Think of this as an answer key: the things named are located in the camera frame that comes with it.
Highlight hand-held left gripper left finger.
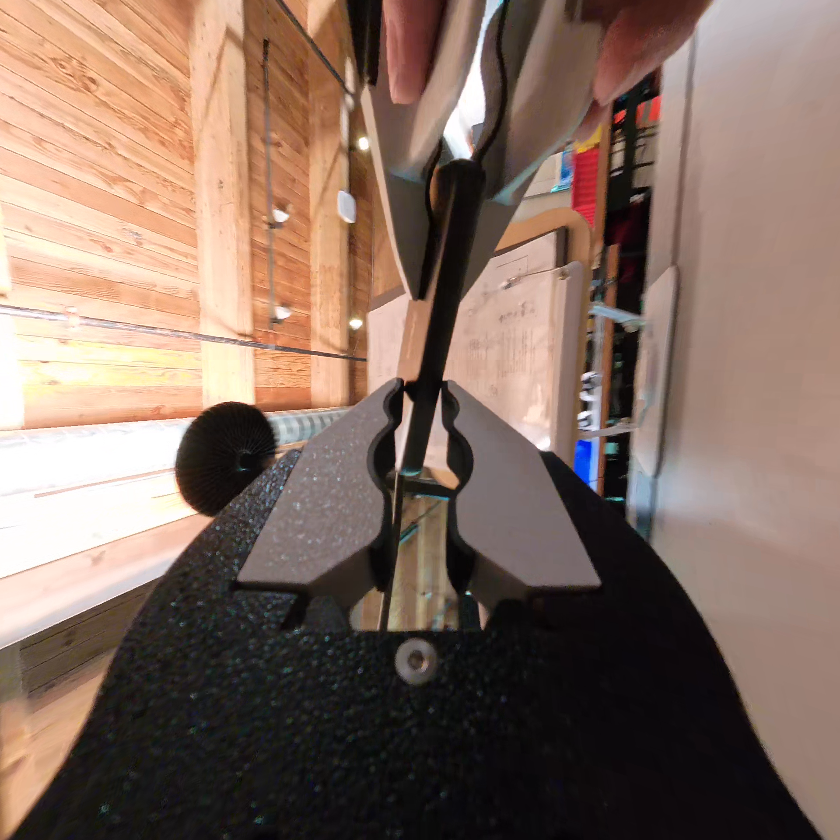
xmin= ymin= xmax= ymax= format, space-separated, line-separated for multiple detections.
xmin=236 ymin=377 xmax=404 ymax=601

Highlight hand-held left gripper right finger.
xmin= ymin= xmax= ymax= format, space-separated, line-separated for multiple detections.
xmin=440 ymin=377 xmax=602 ymax=608

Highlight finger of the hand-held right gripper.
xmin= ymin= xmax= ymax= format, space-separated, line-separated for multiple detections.
xmin=453 ymin=0 xmax=597 ymax=295
xmin=361 ymin=0 xmax=506 ymax=303

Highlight person's right hand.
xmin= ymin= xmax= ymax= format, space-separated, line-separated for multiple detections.
xmin=382 ymin=0 xmax=716 ymax=143

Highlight black ceiling rod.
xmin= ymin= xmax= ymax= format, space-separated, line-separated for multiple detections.
xmin=274 ymin=0 xmax=350 ymax=91

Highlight blue plastic bin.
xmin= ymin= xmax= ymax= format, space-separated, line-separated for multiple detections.
xmin=574 ymin=438 xmax=602 ymax=494

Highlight red plastic bin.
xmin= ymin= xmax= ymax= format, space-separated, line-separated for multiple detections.
xmin=570 ymin=147 xmax=606 ymax=227

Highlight black round pleated disc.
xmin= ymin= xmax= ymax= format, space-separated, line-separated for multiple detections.
xmin=175 ymin=402 xmax=280 ymax=517

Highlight black shelf rack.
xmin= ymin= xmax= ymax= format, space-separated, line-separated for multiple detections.
xmin=600 ymin=72 xmax=660 ymax=503

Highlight wood-framed whiteboard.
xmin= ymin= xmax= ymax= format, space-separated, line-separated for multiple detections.
xmin=366 ymin=209 xmax=595 ymax=455

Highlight black ceiling pipe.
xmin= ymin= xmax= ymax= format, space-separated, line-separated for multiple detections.
xmin=0 ymin=304 xmax=368 ymax=363

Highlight silver spiral ventilation duct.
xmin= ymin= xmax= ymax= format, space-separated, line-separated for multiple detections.
xmin=268 ymin=407 xmax=358 ymax=448

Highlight grey light track rail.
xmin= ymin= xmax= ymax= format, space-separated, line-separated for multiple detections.
xmin=261 ymin=38 xmax=277 ymax=330

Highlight white wall panel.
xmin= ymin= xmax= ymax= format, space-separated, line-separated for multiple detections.
xmin=631 ymin=264 xmax=681 ymax=479

